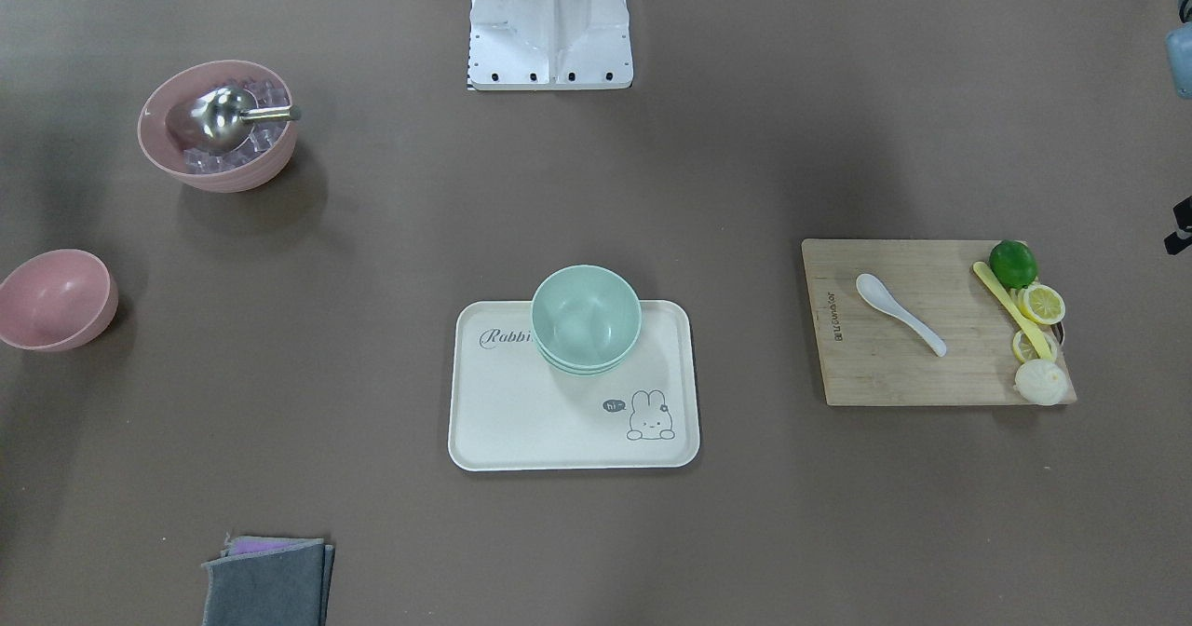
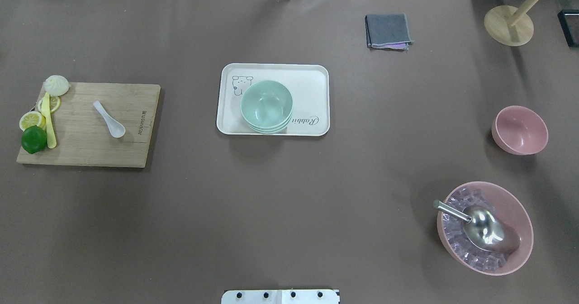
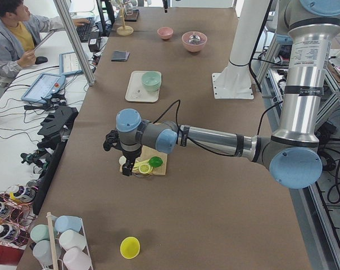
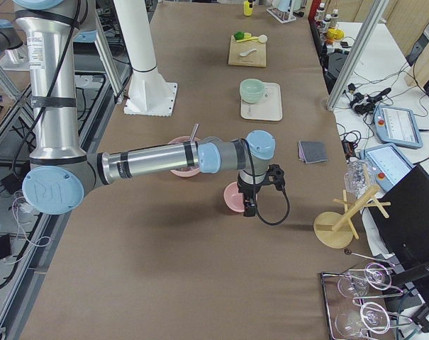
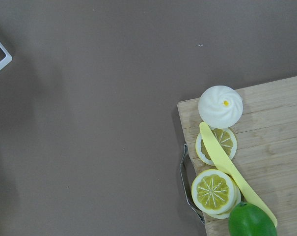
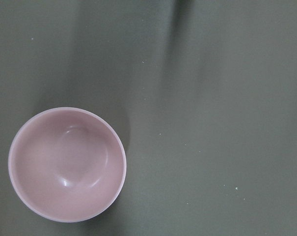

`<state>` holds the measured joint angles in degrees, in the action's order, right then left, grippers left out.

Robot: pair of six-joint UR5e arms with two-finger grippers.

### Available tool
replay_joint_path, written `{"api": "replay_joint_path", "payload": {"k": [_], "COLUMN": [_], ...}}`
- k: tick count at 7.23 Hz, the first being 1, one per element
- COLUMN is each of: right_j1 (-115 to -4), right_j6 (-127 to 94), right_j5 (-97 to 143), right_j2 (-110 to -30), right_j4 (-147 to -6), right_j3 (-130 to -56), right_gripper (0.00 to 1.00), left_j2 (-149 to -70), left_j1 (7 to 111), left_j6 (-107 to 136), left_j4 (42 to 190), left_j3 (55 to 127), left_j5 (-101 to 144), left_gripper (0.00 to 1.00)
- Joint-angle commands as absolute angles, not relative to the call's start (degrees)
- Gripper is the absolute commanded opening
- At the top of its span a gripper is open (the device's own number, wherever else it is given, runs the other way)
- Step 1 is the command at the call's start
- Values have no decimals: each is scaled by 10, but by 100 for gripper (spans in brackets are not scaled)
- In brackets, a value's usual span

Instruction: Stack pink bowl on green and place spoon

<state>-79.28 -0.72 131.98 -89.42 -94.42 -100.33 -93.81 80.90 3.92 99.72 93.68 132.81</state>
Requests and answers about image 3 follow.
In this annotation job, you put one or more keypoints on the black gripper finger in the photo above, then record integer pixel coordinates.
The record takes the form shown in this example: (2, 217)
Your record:
(127, 167)

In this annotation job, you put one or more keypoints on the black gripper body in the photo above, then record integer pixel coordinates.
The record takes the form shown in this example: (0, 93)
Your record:
(131, 154)

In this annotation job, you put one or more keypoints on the small pink bowl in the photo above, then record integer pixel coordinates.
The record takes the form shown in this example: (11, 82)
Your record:
(165, 33)

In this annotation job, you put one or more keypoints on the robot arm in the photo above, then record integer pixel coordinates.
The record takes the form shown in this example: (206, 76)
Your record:
(290, 154)

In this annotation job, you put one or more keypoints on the large pink bowl with ice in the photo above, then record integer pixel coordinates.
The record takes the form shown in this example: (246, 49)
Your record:
(191, 47)

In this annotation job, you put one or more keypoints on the lemon slice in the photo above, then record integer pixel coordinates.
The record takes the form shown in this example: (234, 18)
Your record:
(145, 168)

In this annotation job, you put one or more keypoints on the bamboo cutting board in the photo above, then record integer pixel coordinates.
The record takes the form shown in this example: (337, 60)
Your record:
(131, 140)

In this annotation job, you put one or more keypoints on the green lime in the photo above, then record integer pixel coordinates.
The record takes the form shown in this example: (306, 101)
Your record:
(155, 162)

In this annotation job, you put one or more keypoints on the cream rabbit tray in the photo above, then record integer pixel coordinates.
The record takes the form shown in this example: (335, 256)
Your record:
(136, 92)

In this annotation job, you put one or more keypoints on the stacked green bowls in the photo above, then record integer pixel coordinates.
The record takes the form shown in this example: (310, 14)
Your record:
(151, 80)

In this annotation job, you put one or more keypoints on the grey folded cloth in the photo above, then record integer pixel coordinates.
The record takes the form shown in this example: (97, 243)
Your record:
(120, 56)

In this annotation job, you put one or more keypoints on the blue teach pendant tablet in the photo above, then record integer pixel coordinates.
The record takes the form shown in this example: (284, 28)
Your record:
(43, 88)

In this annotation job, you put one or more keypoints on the pastel cup rack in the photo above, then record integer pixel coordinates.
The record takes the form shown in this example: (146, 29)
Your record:
(61, 243)

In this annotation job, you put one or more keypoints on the wooden mug tree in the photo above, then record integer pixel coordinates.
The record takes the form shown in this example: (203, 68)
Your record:
(124, 30)

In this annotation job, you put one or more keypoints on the black keyboard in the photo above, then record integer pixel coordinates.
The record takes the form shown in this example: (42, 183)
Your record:
(85, 30)

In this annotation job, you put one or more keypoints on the metal scoop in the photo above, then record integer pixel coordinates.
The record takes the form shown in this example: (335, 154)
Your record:
(194, 39)

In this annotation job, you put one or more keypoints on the seated person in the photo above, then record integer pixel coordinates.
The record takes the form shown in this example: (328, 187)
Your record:
(19, 35)

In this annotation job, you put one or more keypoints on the aluminium frame post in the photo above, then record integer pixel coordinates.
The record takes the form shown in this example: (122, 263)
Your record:
(69, 26)

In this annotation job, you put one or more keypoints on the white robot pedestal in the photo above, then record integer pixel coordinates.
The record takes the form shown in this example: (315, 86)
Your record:
(234, 82)

